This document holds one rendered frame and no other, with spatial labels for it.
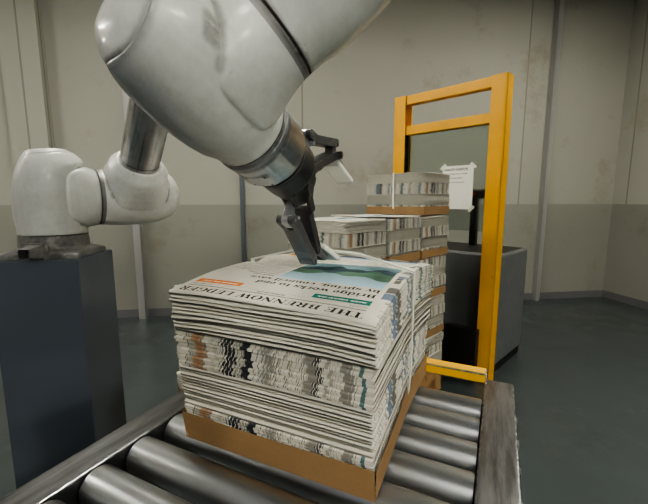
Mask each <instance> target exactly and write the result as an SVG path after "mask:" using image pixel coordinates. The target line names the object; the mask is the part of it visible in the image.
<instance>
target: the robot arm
mask: <svg viewBox="0 0 648 504"><path fill-rule="evenodd" d="M391 1H392V0H104V1H103V3H102V5H101V7H100V9H99V12H98V14H97V17H96V20H95V25H94V39H95V43H96V46H97V49H98V51H99V53H100V56H101V57H102V59H103V61H104V62H105V64H106V66H107V67H108V70H109V72H110V73H111V75H112V76H113V78H114V79H115V81H116V82H117V83H118V85H119V86H120V87H121V88H122V89H123V90H124V92H125V93H126V94H127V95H128V96H129V100H128V106H127V112H126V118H125V124H124V131H123V137H122V143H121V149H120V151H118V152H116V153H114V154H113V155H112V156H111V157H110V158H109V160H108V162H107V163H106V165H105V166H104V168H103V169H91V168H87V167H83V162H82V160H81V159H80V158H79V157H78V156H76V155H75V154H74V153H71V152H69V151H67V150H65V149H59V148H38V149H28V150H25V151H24V152H23V153H22V155H21V156H20V158H19V160H18V162H17V164H16V166H15V169H14V173H13V176H12V182H11V186H10V197H11V208H12V215H13V220H14V224H15V228H16V234H17V248H16V249H14V250H11V251H8V252H5V253H1V254H0V261H13V260H57V259H62V260H72V259H79V258H81V257H83V256H86V255H90V254H93V253H96V252H100V251H105V250H106V246H105V245H98V244H91V243H90V237H89V231H88V227H90V226H95V225H133V224H145V223H152V222H156V221H159V220H162V219H165V218H167V217H169V216H170V215H172V214H173V213H174V211H175V210H176V209H177V207H178V205H179V199H180V194H179V189H178V187H177V184H176V182H175V180H174V179H173V178H172V177H171V176H170V175H169V174H168V171H167V169H166V167H165V166H164V164H163V163H162V162H161V159H162V155H163V151H164V147H165V143H166V139H167V135H168V132H169V133H170V134H171V135H172V136H174V137H175V138H176V139H178V140H179V141H181V142H182V143H184V144H185V145H187V146H188V147H190V148H192V149H193V150H195V151H197V152H199V153H200V154H202V155H204V156H207V157H211V158H215V159H217V160H219V161H221V162H222V163H223V164H224V165H225V166H226V167H228V168H229V169H231V170H233V171H234V172H236V173H237V174H238V175H240V176H241V177H242V178H243V179H245V180H246V181H247V182H249V183H250V184H252V185H254V186H263V187H265V188H266V189H267V190H268V191H270V192H271V193H273V194H274V195H276V196H278V197H280V198H281V199H282V201H283V203H284V205H285V209H284V212H283V215H278V216H277V217H276V223H277V224H278V225H279V226H280V227H281V228H282V229H283V230H284V232H285V234H286V236H287V238H288V240H289V242H290V244H291V246H292V248H293V250H294V252H295V254H296V256H297V258H298V260H299V262H300V264H309V265H316V264H317V262H318V260H334V261H339V260H340V256H339V255H337V254H336V253H335V252H334V251H333V250H331V249H330V248H329V247H328V246H327V245H325V244H324V243H320V240H319V236H318V231H317V227H316V223H315V218H314V214H313V212H314V211H315V204H314V200H313V194H314V186H315V183H316V174H317V172H319V171H320V170H322V169H323V167H324V168H325V169H326V170H327V171H328V172H329V174H330V175H331V176H332V177H333V178H334V180H335V181H336V182H337V183H338V184H340V183H353V181H354V180H353V178H352V177H351V176H350V174H349V173H348V172H347V170H346V169H345V167H344V166H343V163H342V161H341V160H340V159H343V152H342V151H337V152H336V147H339V140H338V139H336V138H331V137H326V136H321V135H318V134H317V133H316V132H315V131H314V130H313V129H305V130H302V129H301V127H300V126H299V125H298V124H297V122H296V121H295V120H294V119H293V117H292V116H291V115H290V113H289V112H288V111H287V109H286V106H287V104H288V102H289V101H290V99H291V98H292V96H293V95H294V93H295V92H296V90H297V89H298V88H299V86H300V85H301V84H302V83H303V82H304V80H305V79H306V78H307V77H308V76H309V75H310V74H312V73H313V72H314V71H315V70H316V69H317V68H319V67H320V66H321V65H322V64H324V63H325V62H326V61H328V60H329V59H331V58H333V57H334V56H336V55H337V54H338V53H339V52H340V51H342V50H343V49H344V48H345V47H346V46H347V45H349V44H350V43H351V42H352V41H353V40H354V39H355V38H356V37H357V36H358V35H359V34H360V33H361V32H362V31H363V30H364V29H365V28H366V27H367V26H368V25H369V24H370V23H371V22H372V21H373V20H374V19H375V18H376V17H377V16H378V15H379V14H380V13H381V12H382V11H383V10H384V8H385V7H386V6H387V5H388V4H389V3H390V2H391ZM311 146H315V147H322V148H325V152H323V153H320V154H318V155H316V156H314V154H313V152H312V150H311V149H310V148H309V147H311ZM305 203H307V206H301V205H303V204H305Z"/></svg>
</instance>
